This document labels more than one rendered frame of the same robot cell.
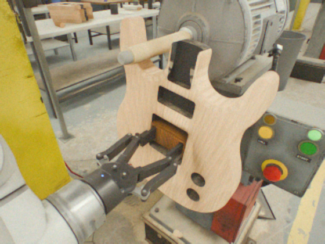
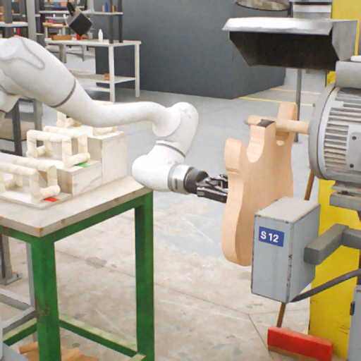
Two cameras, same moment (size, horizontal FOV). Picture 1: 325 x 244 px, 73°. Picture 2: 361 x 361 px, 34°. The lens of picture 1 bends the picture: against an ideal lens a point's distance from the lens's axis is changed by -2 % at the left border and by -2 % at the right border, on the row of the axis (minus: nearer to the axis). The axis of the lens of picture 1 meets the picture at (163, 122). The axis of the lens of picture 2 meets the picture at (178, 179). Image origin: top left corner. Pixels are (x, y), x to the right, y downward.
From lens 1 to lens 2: 1.60 m
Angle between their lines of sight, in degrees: 78
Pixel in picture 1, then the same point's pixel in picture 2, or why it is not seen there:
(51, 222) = (168, 165)
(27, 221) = (163, 156)
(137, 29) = (285, 111)
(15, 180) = (177, 144)
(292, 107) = (292, 206)
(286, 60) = not seen: outside the picture
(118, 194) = (194, 182)
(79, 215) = (175, 171)
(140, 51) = (253, 119)
